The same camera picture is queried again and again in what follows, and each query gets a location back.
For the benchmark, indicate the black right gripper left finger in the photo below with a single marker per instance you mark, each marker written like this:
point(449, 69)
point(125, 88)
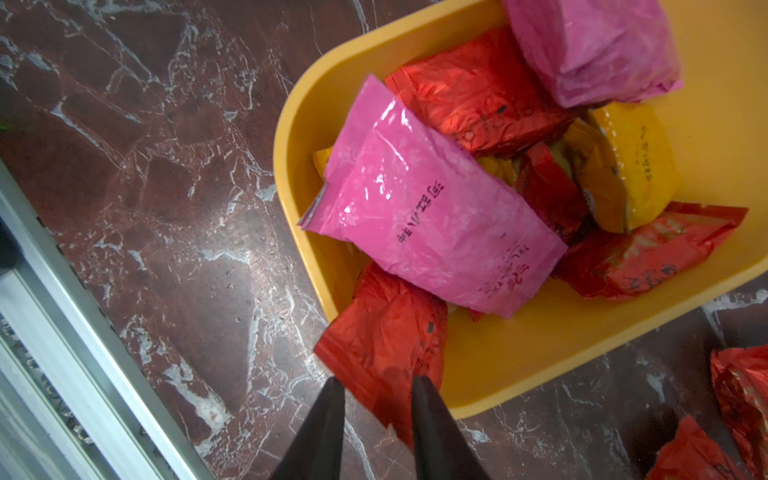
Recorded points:
point(316, 450)

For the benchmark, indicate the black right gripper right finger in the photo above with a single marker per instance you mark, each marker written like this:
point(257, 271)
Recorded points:
point(440, 450)

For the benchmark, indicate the red tea bag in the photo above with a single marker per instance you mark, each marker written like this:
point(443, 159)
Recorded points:
point(692, 454)
point(484, 95)
point(739, 381)
point(391, 333)

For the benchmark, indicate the pink tea bag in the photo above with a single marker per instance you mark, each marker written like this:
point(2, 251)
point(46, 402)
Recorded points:
point(588, 52)
point(423, 209)

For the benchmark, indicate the yellow tea bag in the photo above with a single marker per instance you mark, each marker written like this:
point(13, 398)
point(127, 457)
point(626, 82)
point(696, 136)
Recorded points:
point(623, 164)

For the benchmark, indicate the red tea bag in box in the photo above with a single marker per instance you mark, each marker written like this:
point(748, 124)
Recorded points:
point(484, 95)

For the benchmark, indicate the yellow plastic storage box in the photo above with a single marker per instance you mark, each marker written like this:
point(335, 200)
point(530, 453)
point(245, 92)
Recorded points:
point(717, 125)

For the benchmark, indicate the aluminium front rail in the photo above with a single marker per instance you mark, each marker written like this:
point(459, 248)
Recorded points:
point(74, 403)

